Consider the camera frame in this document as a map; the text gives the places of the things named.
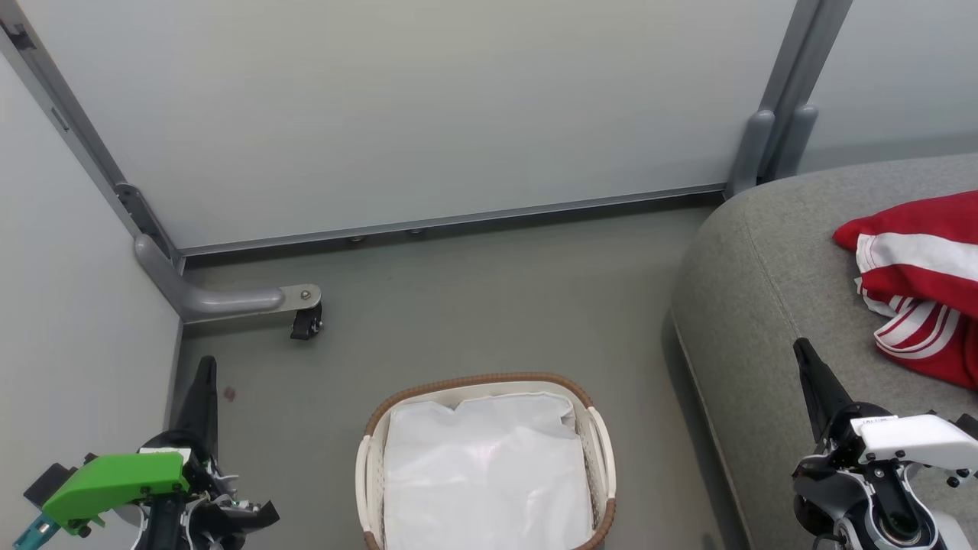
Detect grey partition bottom rail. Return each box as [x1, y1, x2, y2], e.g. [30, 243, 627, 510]
[179, 183, 728, 257]

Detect white cloth in basket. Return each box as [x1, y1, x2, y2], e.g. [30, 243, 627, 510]
[381, 391, 596, 550]

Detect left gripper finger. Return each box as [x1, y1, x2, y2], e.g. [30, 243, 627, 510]
[170, 355, 220, 464]

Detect black caster wheel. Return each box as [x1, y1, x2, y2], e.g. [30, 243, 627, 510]
[290, 303, 325, 341]

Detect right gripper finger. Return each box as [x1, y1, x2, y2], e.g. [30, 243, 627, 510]
[792, 338, 854, 445]

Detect grey rounded support foot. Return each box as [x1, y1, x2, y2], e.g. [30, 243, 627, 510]
[725, 108, 777, 199]
[770, 102, 819, 181]

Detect grey fabric sofa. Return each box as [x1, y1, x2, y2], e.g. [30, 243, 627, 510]
[670, 152, 978, 550]

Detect red white sports jersey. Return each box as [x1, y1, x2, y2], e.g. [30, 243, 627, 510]
[832, 191, 978, 391]

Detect white basket with brown rim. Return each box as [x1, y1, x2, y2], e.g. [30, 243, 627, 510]
[355, 371, 617, 550]

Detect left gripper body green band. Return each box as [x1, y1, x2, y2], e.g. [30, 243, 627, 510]
[41, 432, 280, 550]

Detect plain grey partition post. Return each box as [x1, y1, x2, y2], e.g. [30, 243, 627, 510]
[755, 0, 853, 178]

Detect left black cable teal plug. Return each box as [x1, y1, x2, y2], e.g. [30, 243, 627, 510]
[11, 513, 48, 550]

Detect grey partition foot bar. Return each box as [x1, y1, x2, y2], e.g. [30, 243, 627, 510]
[134, 233, 323, 326]

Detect grey post with dark bracket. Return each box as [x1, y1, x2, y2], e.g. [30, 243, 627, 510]
[0, 14, 186, 270]

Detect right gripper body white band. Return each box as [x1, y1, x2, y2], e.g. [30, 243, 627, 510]
[791, 402, 978, 540]

